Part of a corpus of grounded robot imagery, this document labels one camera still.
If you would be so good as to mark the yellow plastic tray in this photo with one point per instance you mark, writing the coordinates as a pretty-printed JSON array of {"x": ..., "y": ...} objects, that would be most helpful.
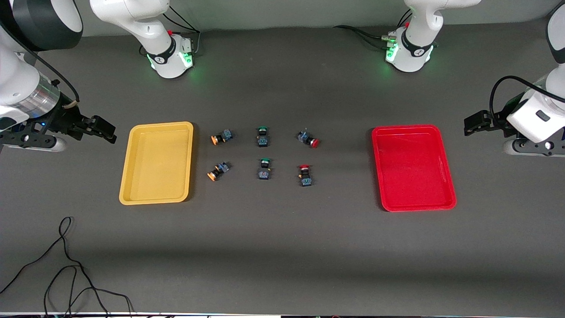
[{"x": 154, "y": 168}]

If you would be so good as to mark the green push button switch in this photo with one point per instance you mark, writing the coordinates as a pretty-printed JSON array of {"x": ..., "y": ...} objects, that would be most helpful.
[
  {"x": 263, "y": 138},
  {"x": 265, "y": 170}
]

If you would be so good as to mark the red push button blue body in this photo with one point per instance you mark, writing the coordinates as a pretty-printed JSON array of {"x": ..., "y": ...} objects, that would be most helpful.
[{"x": 308, "y": 138}]

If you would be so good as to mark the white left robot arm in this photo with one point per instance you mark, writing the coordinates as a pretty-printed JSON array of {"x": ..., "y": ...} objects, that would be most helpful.
[{"x": 419, "y": 26}]

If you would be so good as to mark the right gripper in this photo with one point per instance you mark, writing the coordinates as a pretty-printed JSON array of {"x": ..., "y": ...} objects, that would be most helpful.
[{"x": 65, "y": 119}]

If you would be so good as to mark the red push button yellow tag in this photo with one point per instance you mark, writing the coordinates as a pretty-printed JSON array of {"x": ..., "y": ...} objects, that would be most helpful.
[{"x": 305, "y": 176}]

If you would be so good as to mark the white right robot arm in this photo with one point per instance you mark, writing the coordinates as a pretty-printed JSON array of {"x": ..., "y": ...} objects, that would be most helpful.
[{"x": 132, "y": 17}]

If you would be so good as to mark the dark grey table cloth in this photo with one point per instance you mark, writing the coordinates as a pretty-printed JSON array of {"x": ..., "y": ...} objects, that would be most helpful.
[{"x": 282, "y": 247}]

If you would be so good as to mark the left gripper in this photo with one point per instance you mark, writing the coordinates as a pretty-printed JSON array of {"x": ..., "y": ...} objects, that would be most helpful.
[{"x": 498, "y": 122}]

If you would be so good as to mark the red plastic tray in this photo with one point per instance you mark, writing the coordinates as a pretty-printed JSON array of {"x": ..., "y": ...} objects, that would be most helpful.
[{"x": 410, "y": 176}]

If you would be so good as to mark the orange push button switch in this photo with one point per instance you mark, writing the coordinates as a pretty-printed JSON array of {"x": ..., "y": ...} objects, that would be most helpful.
[
  {"x": 223, "y": 137},
  {"x": 219, "y": 171}
]

